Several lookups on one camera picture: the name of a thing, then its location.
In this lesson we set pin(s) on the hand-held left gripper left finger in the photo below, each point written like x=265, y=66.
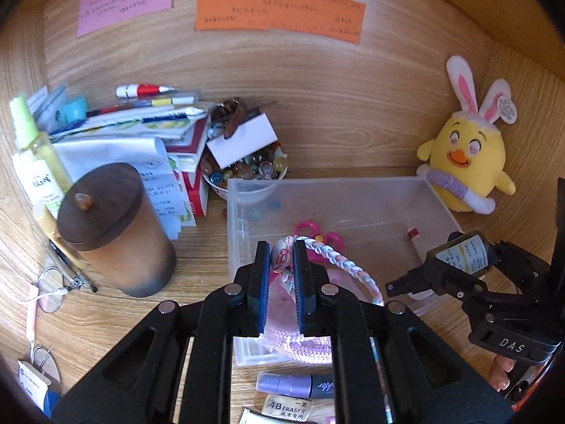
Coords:
x=264, y=289

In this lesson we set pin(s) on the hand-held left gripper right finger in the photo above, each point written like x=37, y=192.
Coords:
x=300, y=289

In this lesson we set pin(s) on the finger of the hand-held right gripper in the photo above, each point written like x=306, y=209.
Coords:
x=512, y=258
x=423, y=282

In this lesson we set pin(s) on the dark labelled spray bottle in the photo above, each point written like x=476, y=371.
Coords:
x=463, y=256

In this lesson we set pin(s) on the pastel braided hair band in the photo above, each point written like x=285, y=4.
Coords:
x=348, y=269

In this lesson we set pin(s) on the clear plastic storage box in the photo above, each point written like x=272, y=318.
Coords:
x=353, y=203

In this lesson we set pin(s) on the person's right hand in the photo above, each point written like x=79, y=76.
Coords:
x=502, y=373

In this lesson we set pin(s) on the red white lip balm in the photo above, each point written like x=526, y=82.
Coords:
x=417, y=240

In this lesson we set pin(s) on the pink knit pouch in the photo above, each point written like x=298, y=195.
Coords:
x=287, y=344

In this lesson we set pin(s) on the pink flower hair clip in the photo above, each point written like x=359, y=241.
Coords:
x=304, y=228

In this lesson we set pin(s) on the purple lipstick tube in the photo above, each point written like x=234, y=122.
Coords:
x=287, y=384

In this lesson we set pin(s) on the yellow chick plush toy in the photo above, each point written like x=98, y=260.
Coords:
x=468, y=154

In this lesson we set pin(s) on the red white box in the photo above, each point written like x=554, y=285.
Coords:
x=196, y=194

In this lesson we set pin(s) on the white eraser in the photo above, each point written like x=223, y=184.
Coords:
x=287, y=406

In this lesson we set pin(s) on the bowl of glass beads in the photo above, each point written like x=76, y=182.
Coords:
x=260, y=171

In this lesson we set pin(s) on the white flat packet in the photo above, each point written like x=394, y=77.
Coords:
x=254, y=417

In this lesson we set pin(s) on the brown lidded cup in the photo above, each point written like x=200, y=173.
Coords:
x=128, y=247

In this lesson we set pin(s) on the white cardboard box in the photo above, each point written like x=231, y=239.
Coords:
x=242, y=139

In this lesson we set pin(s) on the white printed paper sheets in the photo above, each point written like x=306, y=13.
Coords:
x=154, y=172

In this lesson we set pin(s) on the brown hair clip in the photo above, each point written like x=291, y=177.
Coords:
x=231, y=126

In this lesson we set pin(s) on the black pen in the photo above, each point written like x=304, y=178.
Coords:
x=66, y=260

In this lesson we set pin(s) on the stack of booklets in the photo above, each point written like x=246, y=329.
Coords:
x=132, y=126

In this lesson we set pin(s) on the pen with yellow label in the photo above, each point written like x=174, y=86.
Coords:
x=161, y=101

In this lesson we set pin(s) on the cream small tube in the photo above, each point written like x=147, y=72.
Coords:
x=46, y=221

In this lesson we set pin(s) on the red white marker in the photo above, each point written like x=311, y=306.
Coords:
x=141, y=90

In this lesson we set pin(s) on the pink strip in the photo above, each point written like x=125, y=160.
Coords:
x=31, y=313

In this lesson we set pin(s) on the white cosmetic tube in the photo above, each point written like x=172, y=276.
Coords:
x=42, y=181

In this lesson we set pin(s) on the white blue paper packet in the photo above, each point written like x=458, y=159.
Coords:
x=33, y=386

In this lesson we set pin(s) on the light blue cap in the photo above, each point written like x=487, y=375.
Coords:
x=75, y=108

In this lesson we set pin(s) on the yellow-green spray bottle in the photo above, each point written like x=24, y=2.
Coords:
x=31, y=141

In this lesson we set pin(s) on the orange paper note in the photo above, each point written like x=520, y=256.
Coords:
x=278, y=13

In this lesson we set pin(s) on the white blue packets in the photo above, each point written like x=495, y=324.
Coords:
x=53, y=101

